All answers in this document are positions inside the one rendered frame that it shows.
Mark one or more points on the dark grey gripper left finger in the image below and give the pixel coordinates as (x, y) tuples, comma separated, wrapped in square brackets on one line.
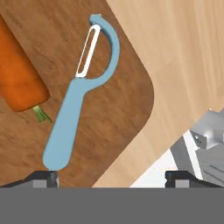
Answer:
[(40, 178)]

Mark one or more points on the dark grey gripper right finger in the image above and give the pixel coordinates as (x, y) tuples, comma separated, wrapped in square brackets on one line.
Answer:
[(180, 178)]

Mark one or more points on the brown wooden cutting board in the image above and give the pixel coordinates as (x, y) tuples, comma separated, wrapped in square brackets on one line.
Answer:
[(116, 110)]

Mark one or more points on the orange carrot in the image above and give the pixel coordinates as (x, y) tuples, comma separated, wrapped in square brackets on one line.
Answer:
[(17, 75)]

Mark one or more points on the grey metal sink tap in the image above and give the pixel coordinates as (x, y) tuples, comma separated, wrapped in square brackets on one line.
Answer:
[(207, 137)]

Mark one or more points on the light blue vegetable peeler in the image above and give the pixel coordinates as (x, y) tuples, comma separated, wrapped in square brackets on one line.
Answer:
[(68, 116)]

